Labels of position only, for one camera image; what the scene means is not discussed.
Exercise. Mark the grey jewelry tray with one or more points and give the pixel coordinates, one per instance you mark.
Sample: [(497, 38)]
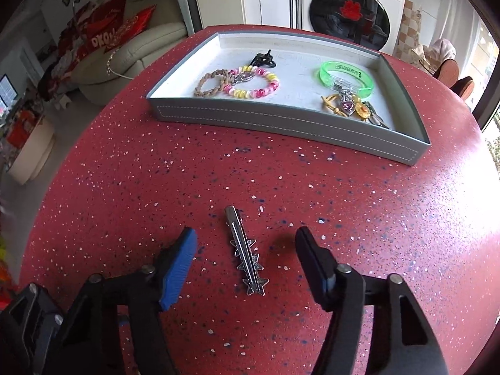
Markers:
[(297, 70)]

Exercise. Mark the sunflower hair clip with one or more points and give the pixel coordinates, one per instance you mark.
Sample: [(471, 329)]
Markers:
[(365, 110)]

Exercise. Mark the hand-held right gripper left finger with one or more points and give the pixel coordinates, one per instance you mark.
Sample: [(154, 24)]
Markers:
[(179, 269)]

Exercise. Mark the white round ottoman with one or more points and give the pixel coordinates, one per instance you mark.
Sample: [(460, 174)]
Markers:
[(31, 152)]

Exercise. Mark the red blanket pile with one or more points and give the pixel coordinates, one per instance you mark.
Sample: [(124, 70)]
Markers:
[(74, 43)]

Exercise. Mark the beige hat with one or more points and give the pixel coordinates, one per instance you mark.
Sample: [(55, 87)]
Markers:
[(420, 56)]

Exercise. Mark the brown slipper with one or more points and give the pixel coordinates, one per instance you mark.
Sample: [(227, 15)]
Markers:
[(449, 70), (466, 88)]

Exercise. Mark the grey metal hair clip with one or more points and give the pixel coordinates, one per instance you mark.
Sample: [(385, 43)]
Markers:
[(379, 120)]

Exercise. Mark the green translucent bangle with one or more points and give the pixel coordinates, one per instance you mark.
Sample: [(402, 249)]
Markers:
[(332, 66)]

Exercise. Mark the white washing machine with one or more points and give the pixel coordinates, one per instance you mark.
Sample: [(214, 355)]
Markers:
[(392, 11)]

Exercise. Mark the black hair claw clip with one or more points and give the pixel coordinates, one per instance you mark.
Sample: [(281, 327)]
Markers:
[(261, 59)]

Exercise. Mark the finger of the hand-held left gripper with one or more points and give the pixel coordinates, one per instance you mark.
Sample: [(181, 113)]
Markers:
[(39, 320)]

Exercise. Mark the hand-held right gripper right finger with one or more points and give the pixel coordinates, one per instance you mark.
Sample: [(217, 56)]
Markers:
[(312, 269)]

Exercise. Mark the red printed cushion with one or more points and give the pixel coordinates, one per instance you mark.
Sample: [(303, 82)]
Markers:
[(101, 35)]

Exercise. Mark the checkered cloth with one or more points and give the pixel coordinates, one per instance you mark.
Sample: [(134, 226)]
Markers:
[(408, 23)]

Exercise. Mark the small silver charm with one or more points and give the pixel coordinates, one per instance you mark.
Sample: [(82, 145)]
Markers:
[(243, 77)]

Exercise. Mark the silver star hair clip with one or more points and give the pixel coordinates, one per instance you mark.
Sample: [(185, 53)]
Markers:
[(244, 256)]

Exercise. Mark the beige sofa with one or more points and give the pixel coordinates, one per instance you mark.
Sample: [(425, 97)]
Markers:
[(156, 43)]

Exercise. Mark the pale pink hat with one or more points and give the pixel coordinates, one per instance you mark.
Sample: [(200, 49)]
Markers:
[(445, 49)]

